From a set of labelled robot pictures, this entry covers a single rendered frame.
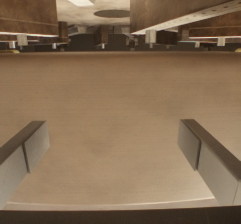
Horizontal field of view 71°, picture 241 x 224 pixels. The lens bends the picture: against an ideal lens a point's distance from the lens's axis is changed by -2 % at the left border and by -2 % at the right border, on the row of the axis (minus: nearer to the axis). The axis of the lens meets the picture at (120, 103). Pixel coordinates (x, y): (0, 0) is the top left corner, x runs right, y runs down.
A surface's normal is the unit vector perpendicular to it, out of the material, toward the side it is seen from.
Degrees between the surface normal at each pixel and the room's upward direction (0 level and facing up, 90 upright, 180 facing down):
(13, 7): 90
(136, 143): 90
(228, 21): 90
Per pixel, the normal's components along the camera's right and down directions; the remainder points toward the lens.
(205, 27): -0.54, 0.25
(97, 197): 0.02, 0.29
